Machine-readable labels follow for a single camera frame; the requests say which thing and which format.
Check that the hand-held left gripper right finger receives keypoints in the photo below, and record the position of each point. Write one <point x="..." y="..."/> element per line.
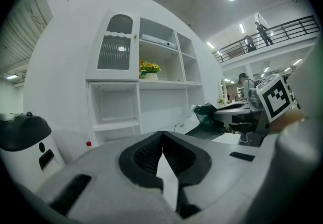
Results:
<point x="222" y="167"/>

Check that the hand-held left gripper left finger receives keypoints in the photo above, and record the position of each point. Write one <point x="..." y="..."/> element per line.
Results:
<point x="101" y="172"/>

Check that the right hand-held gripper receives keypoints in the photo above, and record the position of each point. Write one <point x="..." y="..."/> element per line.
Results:
<point x="275" y="97"/>

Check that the white shelf cabinet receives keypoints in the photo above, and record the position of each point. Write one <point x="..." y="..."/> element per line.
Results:
<point x="121" y="91"/>

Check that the white pack of tissues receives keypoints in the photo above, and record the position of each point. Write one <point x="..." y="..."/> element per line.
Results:
<point x="158" y="40"/>

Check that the person's right forearm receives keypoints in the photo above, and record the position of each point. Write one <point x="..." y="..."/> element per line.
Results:
<point x="287" y="119"/>

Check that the small bottle with red cap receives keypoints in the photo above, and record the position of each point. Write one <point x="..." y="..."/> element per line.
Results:
<point x="88" y="145"/>

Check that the grey round table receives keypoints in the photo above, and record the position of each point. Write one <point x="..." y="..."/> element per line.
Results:
<point x="232" y="110"/>

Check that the dark green bag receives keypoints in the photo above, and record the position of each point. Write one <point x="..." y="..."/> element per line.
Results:
<point x="205" y="117"/>

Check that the black balcony railing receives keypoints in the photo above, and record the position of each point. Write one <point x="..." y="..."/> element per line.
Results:
<point x="277" y="33"/>

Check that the white bin with black lid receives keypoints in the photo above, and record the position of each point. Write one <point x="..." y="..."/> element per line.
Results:
<point x="24" y="147"/>

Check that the small blue object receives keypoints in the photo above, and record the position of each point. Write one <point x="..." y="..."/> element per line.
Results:
<point x="29" y="113"/>

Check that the yellow flowers in white pot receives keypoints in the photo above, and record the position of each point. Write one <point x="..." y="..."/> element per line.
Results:
<point x="149" y="69"/>

